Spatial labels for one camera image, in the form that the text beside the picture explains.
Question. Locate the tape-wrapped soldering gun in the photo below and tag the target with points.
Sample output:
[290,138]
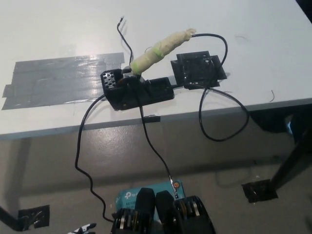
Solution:
[158,53]

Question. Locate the black floor tape patch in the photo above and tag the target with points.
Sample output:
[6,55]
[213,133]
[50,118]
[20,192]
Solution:
[34,217]
[256,192]

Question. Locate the small black tape strip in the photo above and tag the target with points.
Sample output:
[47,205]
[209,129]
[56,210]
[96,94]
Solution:
[153,119]

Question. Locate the large grey duct tape patch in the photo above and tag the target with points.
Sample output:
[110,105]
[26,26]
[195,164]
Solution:
[61,78]

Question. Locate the teal tp-link box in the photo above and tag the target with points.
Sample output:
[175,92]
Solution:
[126,197]

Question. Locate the black robot body blocks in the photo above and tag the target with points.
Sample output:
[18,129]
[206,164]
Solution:
[165,207]

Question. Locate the black object under table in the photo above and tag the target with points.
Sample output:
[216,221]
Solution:
[268,122]

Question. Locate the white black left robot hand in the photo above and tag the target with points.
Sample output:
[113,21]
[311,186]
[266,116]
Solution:
[85,229]

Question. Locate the black soldering gun base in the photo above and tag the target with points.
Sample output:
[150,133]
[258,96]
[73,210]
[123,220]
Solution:
[156,90]

